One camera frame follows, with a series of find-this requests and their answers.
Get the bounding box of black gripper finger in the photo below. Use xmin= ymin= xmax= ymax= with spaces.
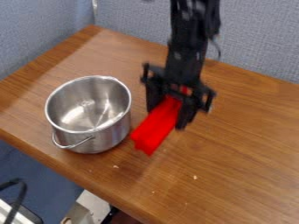
xmin=145 ymin=81 xmax=164 ymax=112
xmin=175 ymin=97 xmax=202 ymax=130

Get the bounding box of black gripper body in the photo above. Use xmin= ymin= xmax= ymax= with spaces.
xmin=139 ymin=49 xmax=218 ymax=113

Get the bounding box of red block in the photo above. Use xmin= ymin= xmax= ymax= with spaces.
xmin=129 ymin=96 xmax=181 ymax=156

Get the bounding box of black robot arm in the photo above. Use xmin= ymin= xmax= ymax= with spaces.
xmin=140 ymin=0 xmax=220 ymax=130

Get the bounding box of white grey box under table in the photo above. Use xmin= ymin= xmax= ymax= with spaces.
xmin=60 ymin=190 xmax=109 ymax=224

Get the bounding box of metal pot with handle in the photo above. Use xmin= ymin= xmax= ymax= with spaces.
xmin=44 ymin=75 xmax=132 ymax=154

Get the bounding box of black strap loop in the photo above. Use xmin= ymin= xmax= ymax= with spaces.
xmin=0 ymin=178 xmax=28 ymax=224

